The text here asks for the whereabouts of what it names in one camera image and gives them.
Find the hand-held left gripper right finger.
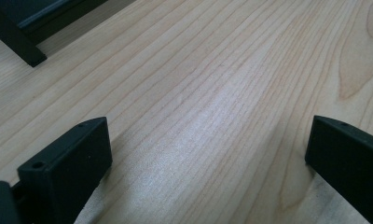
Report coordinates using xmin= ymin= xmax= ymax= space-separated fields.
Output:
xmin=305 ymin=115 xmax=373 ymax=224

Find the black metal two-tier rack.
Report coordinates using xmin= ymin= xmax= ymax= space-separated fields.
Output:
xmin=0 ymin=0 xmax=109 ymax=68

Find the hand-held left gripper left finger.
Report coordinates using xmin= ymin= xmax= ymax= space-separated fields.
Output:
xmin=17 ymin=117 xmax=113 ymax=224

